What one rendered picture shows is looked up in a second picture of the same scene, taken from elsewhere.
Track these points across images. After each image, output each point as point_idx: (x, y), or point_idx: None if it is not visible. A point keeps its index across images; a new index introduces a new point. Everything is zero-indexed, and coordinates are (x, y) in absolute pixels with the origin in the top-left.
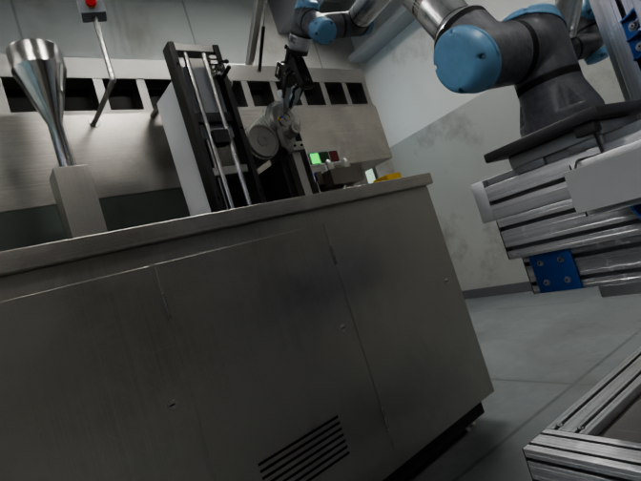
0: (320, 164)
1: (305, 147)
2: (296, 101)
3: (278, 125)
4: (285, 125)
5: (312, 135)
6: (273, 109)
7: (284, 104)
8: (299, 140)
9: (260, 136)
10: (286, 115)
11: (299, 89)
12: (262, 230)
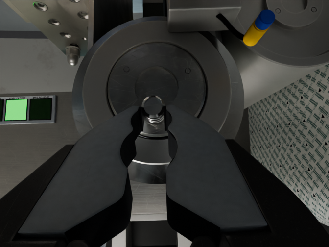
0: (10, 97)
1: (28, 134)
2: (103, 127)
3: (214, 51)
4: (175, 47)
5: (2, 156)
6: (218, 130)
7: (196, 117)
8: (98, 24)
9: (306, 12)
10: (153, 93)
11: (50, 214)
12: None
